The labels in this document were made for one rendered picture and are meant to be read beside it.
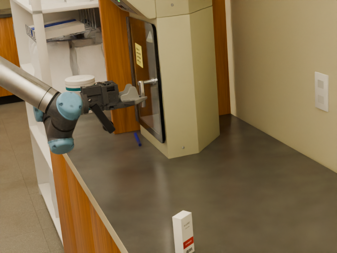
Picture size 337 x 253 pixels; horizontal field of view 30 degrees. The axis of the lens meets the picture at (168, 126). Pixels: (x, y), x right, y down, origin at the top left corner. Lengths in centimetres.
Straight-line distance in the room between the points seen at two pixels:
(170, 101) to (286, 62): 42
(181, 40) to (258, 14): 39
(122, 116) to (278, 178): 76
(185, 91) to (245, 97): 47
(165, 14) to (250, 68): 54
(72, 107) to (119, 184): 30
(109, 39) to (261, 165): 75
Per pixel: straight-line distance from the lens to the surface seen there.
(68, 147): 194
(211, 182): 190
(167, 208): 175
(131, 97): 204
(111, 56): 236
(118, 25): 235
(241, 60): 248
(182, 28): 203
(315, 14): 198
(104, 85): 202
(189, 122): 210
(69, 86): 273
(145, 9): 198
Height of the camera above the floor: 167
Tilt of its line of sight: 17 degrees down
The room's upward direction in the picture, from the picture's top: 5 degrees counter-clockwise
